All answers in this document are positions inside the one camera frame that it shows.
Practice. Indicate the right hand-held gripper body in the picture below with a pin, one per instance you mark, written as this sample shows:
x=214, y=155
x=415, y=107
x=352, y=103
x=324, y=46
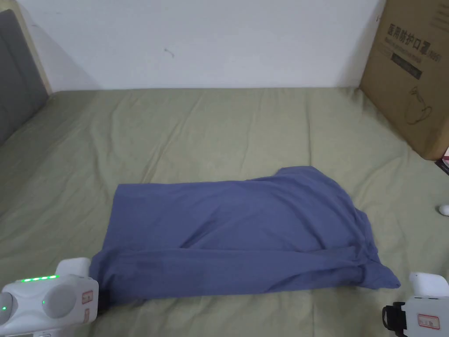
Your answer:
x=426, y=305

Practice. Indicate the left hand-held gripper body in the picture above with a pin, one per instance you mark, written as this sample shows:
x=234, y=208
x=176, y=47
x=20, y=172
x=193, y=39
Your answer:
x=52, y=302

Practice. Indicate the dark blue shirt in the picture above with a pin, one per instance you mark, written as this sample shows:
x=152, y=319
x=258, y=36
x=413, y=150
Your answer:
x=238, y=238

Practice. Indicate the small white round object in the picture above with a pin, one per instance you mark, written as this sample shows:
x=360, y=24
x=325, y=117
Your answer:
x=443, y=209

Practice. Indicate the dark red object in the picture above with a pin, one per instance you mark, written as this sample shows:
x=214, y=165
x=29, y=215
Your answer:
x=443, y=161

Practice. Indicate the bed with pale green sheet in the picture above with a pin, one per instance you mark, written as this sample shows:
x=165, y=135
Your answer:
x=196, y=133

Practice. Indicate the grey padded headboard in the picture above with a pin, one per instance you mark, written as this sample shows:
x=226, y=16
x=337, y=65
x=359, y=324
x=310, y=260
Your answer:
x=15, y=70

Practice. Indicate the brown cardboard carton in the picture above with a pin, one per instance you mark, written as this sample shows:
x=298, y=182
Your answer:
x=408, y=70

